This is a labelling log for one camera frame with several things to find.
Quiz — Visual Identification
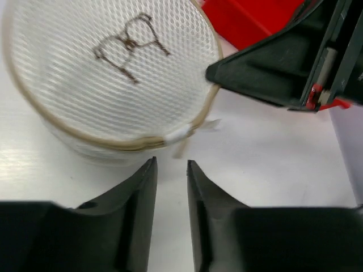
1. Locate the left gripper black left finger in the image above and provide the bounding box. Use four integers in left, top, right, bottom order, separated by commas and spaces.
1, 158, 158, 271

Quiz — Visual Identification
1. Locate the red plastic bin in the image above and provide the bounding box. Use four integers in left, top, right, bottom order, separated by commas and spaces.
202, 0, 303, 50

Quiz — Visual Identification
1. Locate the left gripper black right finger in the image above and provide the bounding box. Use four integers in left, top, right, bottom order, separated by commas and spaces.
187, 160, 362, 271

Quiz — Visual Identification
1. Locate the white mesh laundry bag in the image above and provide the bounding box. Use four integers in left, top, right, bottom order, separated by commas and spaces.
2, 1, 223, 163

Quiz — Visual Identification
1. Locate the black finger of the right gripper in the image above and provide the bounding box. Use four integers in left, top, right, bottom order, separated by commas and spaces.
205, 1, 362, 112

